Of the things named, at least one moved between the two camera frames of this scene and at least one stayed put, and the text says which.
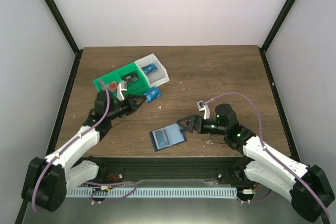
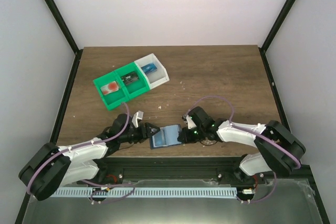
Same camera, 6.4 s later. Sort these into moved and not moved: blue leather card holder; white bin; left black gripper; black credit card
Moved: left black gripper
Not moved: blue leather card holder; black credit card; white bin
